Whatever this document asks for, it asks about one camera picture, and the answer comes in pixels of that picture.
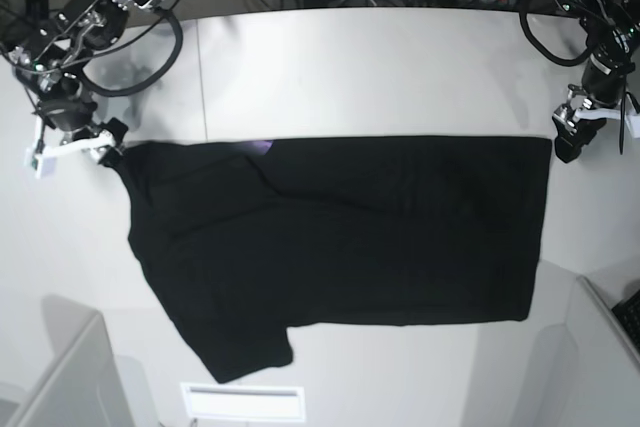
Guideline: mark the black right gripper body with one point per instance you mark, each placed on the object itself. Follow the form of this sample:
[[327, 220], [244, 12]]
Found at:
[[74, 117]]

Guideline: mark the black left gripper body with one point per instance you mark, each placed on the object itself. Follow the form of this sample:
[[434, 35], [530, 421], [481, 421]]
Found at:
[[603, 88]]

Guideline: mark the black T-shirt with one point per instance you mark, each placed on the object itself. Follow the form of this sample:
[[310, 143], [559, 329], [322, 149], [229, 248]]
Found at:
[[240, 246]]

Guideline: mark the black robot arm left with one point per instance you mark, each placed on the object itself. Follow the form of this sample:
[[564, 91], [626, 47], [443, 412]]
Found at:
[[612, 30]]

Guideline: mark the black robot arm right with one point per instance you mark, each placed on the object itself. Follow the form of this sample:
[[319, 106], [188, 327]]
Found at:
[[49, 62]]

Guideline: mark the black keyboard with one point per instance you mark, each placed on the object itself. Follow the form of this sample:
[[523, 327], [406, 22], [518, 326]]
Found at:
[[628, 315]]

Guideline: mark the white partition panel left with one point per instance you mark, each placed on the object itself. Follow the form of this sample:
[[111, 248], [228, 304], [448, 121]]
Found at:
[[80, 387]]

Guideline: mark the white partition panel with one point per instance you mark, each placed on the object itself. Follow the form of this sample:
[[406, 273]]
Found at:
[[80, 387], [583, 371]]

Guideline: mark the white partition panel right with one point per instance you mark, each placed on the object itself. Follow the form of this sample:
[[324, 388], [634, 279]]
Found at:
[[583, 371]]

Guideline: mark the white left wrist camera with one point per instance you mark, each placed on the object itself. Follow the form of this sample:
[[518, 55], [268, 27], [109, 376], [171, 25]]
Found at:
[[632, 123]]

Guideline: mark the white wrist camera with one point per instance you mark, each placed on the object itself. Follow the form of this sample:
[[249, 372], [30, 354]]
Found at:
[[632, 123], [41, 162]]

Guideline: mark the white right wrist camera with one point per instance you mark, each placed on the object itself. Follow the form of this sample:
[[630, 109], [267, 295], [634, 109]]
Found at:
[[41, 162]]

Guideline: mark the white table cable grommet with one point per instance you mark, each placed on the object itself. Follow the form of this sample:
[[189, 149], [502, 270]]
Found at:
[[237, 403]]

